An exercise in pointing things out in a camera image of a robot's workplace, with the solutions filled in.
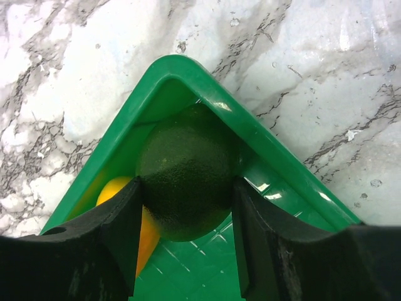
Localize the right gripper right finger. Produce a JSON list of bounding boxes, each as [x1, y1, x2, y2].
[[232, 179, 400, 300]]

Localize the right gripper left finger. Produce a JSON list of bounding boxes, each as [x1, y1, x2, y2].
[[1, 178, 142, 300]]

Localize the green plastic tray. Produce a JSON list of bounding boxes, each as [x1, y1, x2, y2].
[[45, 55, 359, 300]]

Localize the green avocado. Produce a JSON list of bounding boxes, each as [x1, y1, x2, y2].
[[136, 103, 240, 241]]

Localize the yellow orange mango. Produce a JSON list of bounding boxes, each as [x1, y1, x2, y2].
[[95, 176, 160, 280]]

